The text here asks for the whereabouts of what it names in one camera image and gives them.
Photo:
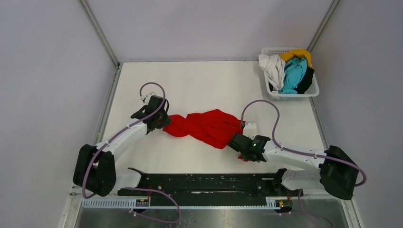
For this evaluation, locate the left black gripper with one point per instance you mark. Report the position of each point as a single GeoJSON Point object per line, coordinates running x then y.
{"type": "Point", "coordinates": [166, 121]}

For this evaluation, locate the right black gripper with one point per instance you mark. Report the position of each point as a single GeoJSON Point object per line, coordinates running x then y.
{"type": "Point", "coordinates": [243, 155]}

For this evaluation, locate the red t-shirt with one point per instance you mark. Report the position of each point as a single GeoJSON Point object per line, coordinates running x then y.
{"type": "Point", "coordinates": [215, 127]}

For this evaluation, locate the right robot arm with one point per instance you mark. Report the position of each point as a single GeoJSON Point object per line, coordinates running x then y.
{"type": "Point", "coordinates": [330, 170]}

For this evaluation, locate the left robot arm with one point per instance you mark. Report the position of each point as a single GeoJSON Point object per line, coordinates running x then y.
{"type": "Point", "coordinates": [95, 169]}

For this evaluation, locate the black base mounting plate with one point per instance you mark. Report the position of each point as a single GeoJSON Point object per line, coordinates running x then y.
{"type": "Point", "coordinates": [203, 190]}

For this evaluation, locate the white plastic laundry basket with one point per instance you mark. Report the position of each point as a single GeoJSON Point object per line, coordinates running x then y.
{"type": "Point", "coordinates": [312, 91]}

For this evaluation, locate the black t-shirt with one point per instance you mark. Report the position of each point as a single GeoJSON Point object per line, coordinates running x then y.
{"type": "Point", "coordinates": [305, 82]}

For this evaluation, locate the white t-shirt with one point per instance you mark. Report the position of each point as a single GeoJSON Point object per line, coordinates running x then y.
{"type": "Point", "coordinates": [274, 68]}

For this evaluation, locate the teal t-shirt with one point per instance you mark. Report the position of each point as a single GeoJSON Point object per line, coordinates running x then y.
{"type": "Point", "coordinates": [295, 70]}

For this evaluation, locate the yellow t-shirt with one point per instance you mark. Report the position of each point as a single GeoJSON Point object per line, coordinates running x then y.
{"type": "Point", "coordinates": [298, 53]}

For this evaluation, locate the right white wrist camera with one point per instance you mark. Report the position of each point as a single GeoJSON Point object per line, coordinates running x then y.
{"type": "Point", "coordinates": [250, 130]}

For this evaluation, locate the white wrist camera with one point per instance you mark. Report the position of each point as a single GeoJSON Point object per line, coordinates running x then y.
{"type": "Point", "coordinates": [250, 130]}
{"type": "Point", "coordinates": [146, 98]}

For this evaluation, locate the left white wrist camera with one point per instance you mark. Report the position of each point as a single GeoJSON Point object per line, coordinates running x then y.
{"type": "Point", "coordinates": [146, 98]}

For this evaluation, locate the aluminium frame rail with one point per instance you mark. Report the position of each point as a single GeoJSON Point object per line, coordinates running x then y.
{"type": "Point", "coordinates": [112, 200]}

